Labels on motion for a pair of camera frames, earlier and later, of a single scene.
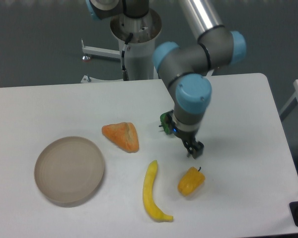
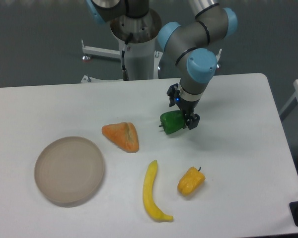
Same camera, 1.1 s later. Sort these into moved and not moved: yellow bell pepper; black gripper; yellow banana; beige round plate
Moved: black gripper
Not moved: beige round plate; yellow bell pepper; yellow banana
